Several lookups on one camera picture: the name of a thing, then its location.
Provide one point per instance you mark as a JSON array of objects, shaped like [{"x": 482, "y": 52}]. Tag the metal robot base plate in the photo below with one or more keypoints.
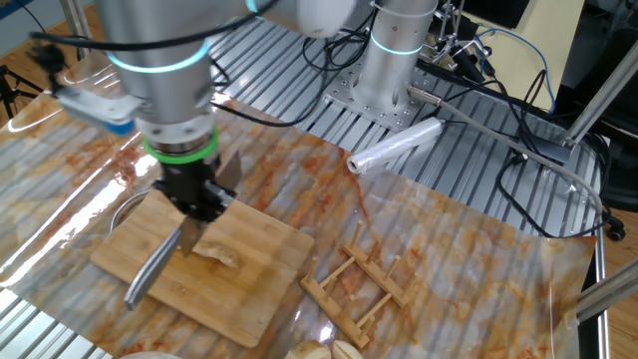
[{"x": 349, "y": 100}]

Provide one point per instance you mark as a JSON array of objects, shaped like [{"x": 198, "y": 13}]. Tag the beige panel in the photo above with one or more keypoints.
[{"x": 523, "y": 75}]

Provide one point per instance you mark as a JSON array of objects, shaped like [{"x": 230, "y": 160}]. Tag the black caster wheel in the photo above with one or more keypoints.
[{"x": 616, "y": 232}]

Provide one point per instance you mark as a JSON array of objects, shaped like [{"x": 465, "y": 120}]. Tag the aluminium frame post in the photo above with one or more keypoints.
[
  {"x": 608, "y": 291},
  {"x": 598, "y": 100},
  {"x": 79, "y": 25}
]

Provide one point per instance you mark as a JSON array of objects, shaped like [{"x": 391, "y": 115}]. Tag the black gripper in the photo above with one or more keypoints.
[{"x": 187, "y": 182}]

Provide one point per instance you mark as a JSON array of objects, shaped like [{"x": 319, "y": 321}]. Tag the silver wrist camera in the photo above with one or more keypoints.
[{"x": 99, "y": 107}]

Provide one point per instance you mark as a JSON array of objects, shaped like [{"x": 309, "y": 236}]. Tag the black and silver clamp stand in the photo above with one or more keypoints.
[{"x": 468, "y": 62}]

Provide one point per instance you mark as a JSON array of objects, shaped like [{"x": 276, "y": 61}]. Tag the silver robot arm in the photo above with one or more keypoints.
[{"x": 159, "y": 90}]

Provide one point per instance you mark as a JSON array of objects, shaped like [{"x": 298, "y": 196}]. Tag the marble pattern plastic mat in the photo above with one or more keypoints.
[{"x": 448, "y": 249}]

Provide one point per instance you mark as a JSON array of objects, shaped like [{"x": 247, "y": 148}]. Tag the black equipment box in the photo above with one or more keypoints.
[{"x": 503, "y": 12}]

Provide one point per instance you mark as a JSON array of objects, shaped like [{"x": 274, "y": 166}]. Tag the clear plastic bag roll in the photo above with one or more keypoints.
[{"x": 394, "y": 147}]

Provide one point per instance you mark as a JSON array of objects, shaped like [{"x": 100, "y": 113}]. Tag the black office chair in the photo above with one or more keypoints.
[{"x": 623, "y": 164}]

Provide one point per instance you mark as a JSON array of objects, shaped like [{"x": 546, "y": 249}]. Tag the wooden peg dish rack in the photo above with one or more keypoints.
[{"x": 379, "y": 278}]

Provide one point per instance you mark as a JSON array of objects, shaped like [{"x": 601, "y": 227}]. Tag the black tripod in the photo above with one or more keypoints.
[{"x": 4, "y": 85}]

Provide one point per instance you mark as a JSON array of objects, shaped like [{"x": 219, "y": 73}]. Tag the grey post foot bracket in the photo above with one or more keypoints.
[{"x": 548, "y": 149}]

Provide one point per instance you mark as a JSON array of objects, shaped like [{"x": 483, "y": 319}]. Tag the bamboo cutting board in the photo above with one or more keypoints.
[{"x": 224, "y": 299}]

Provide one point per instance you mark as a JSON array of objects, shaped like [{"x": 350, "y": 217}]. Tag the long lotus root strip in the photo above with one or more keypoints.
[{"x": 222, "y": 255}]

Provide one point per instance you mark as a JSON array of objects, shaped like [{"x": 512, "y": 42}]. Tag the steel cleaver knife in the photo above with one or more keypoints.
[{"x": 149, "y": 274}]

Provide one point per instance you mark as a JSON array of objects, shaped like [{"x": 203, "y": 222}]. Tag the green ringed wrist flange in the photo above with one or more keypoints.
[{"x": 182, "y": 157}]

